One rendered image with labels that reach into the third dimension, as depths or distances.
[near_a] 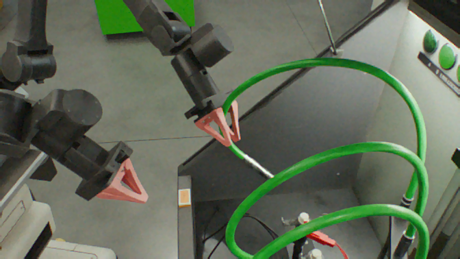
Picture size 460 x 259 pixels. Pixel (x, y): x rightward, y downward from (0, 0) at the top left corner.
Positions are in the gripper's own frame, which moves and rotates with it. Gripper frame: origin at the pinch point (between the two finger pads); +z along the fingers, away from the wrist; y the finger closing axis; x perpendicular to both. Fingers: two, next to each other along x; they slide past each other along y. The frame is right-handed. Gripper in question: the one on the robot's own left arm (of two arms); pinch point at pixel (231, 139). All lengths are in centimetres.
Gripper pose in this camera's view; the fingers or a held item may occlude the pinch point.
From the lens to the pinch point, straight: 74.2
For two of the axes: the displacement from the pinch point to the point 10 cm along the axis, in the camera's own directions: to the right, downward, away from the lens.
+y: 5.7, -3.1, 7.6
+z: 5.0, 8.6, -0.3
